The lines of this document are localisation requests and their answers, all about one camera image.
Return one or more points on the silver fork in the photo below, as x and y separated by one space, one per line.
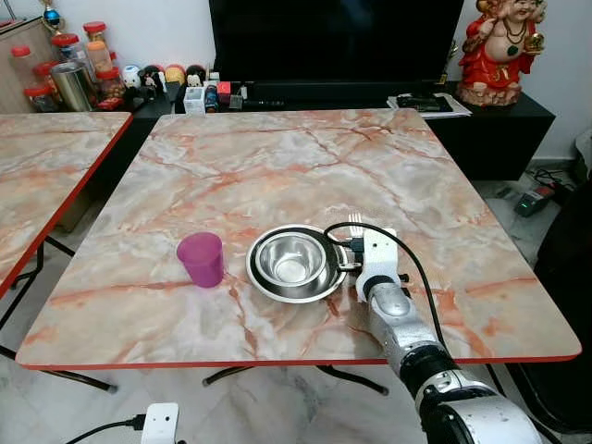
355 223

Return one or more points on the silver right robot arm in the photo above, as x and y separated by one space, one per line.
398 319

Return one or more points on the stainless steel bowl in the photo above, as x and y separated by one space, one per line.
291 259

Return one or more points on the stainless steel plate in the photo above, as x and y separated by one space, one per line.
296 292

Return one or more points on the purple plastic cup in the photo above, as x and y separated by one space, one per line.
202 259

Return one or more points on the stack of papers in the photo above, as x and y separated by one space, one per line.
430 104

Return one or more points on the grey power strip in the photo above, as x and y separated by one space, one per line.
535 201

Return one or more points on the small blue bottle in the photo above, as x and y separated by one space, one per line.
212 98

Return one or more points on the small red box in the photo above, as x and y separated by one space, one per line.
224 88

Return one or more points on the black television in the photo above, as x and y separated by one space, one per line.
333 42

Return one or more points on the black chair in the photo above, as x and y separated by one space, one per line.
564 305

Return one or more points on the small white box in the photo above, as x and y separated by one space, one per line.
194 100

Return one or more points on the black white figurine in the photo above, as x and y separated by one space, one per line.
195 76

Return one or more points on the red laughing Buddha statue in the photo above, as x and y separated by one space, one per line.
499 60

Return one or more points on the yellow pink figurine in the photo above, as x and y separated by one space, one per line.
175 74

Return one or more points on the black round figurine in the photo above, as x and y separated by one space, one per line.
153 79

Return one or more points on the white panda figurine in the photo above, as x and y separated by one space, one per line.
131 77

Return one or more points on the short red-lid jar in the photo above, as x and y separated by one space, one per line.
110 83

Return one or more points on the steel tumbler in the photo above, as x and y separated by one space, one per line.
72 86

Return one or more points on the tall red-lid jar orange snacks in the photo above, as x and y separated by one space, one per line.
97 46

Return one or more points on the low wide red-lid jar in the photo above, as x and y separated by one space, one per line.
41 98

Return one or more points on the clear red-lid jar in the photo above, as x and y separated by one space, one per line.
67 46

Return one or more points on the light brown box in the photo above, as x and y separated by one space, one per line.
14 97

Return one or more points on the slim red-cap bottle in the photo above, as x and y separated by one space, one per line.
20 65

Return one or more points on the blue round ornament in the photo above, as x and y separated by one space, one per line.
52 17

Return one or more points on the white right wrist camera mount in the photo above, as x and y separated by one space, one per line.
379 254

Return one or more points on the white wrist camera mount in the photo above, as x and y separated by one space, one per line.
160 425
379 254

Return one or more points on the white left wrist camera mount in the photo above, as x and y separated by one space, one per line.
160 425

